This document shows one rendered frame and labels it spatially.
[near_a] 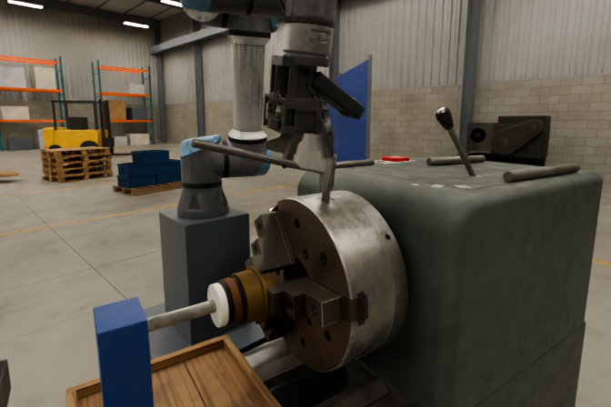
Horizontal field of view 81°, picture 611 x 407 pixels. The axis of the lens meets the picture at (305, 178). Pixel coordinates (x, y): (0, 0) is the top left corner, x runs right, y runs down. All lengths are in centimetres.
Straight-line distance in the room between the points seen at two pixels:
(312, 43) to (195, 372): 65
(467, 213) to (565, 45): 1028
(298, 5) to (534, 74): 1037
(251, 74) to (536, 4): 1042
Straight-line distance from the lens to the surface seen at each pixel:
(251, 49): 102
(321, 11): 55
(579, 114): 1057
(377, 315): 61
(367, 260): 58
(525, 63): 1091
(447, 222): 61
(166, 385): 82
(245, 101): 104
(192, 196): 107
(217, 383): 79
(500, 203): 69
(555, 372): 113
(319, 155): 56
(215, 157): 105
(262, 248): 66
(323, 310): 56
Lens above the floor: 137
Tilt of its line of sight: 9 degrees down
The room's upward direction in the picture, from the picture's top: straight up
